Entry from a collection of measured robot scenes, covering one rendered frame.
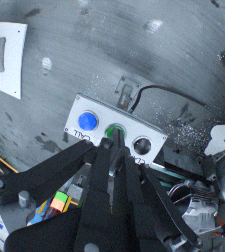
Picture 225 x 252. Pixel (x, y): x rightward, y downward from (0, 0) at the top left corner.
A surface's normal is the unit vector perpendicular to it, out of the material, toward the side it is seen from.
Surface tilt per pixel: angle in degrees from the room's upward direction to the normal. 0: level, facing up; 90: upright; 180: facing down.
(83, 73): 0
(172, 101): 0
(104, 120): 23
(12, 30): 4
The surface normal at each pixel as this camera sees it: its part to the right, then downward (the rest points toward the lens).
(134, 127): -0.06, 0.27
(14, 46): -0.15, 0.62
